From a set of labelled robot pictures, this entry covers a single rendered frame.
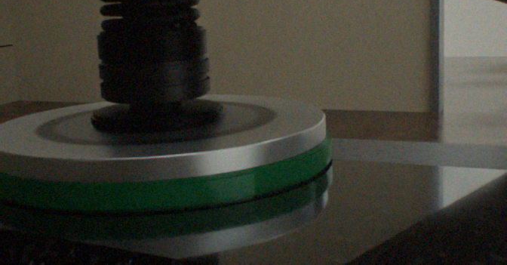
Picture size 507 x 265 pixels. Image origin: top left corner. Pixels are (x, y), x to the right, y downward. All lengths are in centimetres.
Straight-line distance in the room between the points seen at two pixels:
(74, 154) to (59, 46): 618
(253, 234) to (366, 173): 12
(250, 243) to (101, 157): 10
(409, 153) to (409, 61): 479
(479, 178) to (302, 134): 10
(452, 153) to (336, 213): 14
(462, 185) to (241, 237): 13
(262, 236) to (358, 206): 6
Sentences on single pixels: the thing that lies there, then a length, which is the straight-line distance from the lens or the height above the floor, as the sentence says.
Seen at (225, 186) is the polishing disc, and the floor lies 83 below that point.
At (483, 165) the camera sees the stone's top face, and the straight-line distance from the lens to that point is 45.
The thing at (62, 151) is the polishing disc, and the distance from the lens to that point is 41.
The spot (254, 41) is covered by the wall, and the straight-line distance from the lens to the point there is 561.
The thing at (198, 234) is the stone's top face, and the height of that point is 82.
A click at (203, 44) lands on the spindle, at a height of 90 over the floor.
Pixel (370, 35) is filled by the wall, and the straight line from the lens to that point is 531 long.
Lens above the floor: 93
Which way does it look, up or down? 11 degrees down
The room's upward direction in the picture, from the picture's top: 3 degrees counter-clockwise
